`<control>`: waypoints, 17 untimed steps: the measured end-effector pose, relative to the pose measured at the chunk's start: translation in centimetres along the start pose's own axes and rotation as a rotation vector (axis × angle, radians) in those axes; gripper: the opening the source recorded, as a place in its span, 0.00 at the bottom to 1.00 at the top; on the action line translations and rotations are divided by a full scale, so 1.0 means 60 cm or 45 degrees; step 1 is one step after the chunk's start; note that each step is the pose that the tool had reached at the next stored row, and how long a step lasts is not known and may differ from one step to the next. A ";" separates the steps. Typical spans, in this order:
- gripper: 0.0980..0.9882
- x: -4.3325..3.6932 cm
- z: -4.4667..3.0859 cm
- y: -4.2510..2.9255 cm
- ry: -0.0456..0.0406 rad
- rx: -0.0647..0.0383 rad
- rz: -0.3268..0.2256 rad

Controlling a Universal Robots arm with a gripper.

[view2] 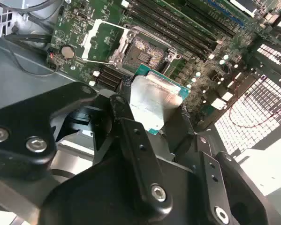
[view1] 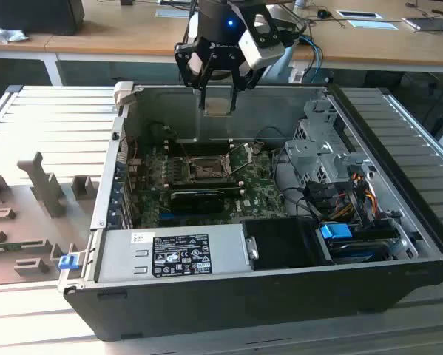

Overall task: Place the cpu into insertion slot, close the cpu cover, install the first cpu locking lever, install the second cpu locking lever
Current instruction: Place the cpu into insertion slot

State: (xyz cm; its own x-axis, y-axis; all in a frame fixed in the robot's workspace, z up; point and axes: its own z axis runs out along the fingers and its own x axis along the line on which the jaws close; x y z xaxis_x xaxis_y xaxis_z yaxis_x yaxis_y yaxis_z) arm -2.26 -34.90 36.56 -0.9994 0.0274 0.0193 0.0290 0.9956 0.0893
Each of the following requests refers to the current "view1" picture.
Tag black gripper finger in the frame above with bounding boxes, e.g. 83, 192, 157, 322
229, 55, 261, 112
175, 38, 212, 112

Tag silver CPU plate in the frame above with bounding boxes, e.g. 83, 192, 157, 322
203, 96, 233, 118

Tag metal socket cover frame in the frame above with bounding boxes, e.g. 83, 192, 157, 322
224, 142, 254, 178

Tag RAM slot white clips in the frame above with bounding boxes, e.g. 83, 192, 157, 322
166, 180, 244, 187
164, 138, 244, 144

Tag CPU socket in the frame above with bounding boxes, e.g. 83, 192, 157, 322
186, 155, 231, 182

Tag wooden desk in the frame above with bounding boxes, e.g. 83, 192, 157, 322
0, 0, 443, 87

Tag beige case latch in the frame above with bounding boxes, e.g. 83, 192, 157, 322
112, 81, 135, 109

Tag silver metal drive cage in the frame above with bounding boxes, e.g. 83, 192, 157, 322
283, 98, 379, 208

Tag green motherboard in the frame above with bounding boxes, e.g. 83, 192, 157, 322
132, 142, 288, 229

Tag black graphics card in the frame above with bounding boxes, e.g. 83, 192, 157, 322
169, 189, 226, 214

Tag white-framed dark desk hatch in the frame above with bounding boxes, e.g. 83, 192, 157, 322
335, 10, 385, 19

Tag white-framed pale desk hatch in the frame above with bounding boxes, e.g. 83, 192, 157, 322
346, 18, 402, 31

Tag black box on desk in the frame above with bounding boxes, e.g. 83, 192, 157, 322
0, 0, 86, 37

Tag black plastic fan shroud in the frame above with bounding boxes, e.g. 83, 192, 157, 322
240, 217, 322, 271

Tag crumpled white paper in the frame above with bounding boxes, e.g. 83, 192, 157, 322
0, 20, 30, 45

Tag hard disk in blue carrier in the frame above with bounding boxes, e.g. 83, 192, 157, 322
319, 221, 400, 266

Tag grey laptop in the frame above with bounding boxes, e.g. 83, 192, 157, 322
402, 16, 443, 34

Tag grey power supply unit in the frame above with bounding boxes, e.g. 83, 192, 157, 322
95, 224, 252, 283

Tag grey-brown parts rack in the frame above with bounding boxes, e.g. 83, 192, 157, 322
0, 151, 101, 286

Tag black open PC case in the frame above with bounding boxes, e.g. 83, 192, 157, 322
56, 81, 443, 343

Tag blue plastic case latch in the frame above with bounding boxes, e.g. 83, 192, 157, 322
58, 254, 78, 270

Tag green RAM stick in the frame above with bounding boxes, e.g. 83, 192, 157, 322
0, 240, 48, 254

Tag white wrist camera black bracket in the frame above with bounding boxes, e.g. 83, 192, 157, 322
239, 3, 285, 71

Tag blue cable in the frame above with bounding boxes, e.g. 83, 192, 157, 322
298, 35, 324, 81

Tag yellow orange wire bundle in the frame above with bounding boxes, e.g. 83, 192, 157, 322
331, 177, 379, 221

